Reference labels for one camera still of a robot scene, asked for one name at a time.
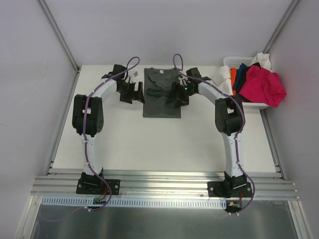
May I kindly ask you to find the blue t shirt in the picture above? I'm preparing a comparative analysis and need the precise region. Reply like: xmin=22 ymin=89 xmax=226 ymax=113
xmin=233 ymin=63 xmax=248 ymax=90

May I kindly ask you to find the pink t shirt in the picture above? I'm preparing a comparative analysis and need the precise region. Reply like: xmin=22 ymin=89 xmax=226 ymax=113
xmin=239 ymin=65 xmax=288 ymax=108

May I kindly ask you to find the white slotted cable duct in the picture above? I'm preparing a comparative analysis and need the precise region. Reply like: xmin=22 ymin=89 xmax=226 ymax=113
xmin=41 ymin=196 xmax=226 ymax=210

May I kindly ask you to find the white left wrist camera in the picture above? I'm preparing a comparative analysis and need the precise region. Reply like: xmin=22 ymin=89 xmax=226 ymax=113
xmin=128 ymin=71 xmax=138 ymax=83

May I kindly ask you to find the white towel beside basket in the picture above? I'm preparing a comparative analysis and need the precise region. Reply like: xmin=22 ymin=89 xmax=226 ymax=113
xmin=212 ymin=66 xmax=233 ymax=95

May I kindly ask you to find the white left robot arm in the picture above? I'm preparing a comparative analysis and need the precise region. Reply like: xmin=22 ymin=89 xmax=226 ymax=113
xmin=72 ymin=64 xmax=145 ymax=193

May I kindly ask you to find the white plastic laundry basket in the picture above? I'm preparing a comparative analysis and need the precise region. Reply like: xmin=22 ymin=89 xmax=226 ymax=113
xmin=223 ymin=56 xmax=268 ymax=110

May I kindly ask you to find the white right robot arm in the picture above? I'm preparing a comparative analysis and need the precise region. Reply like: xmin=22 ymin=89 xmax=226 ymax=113
xmin=167 ymin=68 xmax=247 ymax=198

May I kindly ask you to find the aluminium mounting rail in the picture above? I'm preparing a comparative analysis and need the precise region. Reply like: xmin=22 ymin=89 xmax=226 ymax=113
xmin=31 ymin=168 xmax=301 ymax=201

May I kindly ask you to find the orange t shirt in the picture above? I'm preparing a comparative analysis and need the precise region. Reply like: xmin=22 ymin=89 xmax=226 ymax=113
xmin=230 ymin=68 xmax=237 ymax=90

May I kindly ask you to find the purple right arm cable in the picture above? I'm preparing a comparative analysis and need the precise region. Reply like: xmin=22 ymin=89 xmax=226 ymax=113
xmin=172 ymin=53 xmax=255 ymax=217

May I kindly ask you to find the dark grey t shirt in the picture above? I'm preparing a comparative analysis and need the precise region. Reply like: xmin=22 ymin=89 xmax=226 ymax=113
xmin=143 ymin=68 xmax=181 ymax=119

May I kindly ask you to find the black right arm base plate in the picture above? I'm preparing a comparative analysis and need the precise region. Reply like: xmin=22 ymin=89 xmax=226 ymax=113
xmin=207 ymin=181 xmax=252 ymax=198

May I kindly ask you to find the white t shirt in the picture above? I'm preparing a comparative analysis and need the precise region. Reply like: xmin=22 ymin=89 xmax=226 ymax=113
xmin=250 ymin=52 xmax=272 ymax=71

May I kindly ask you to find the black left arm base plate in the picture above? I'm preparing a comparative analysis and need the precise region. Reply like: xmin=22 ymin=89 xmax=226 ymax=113
xmin=76 ymin=178 xmax=121 ymax=195

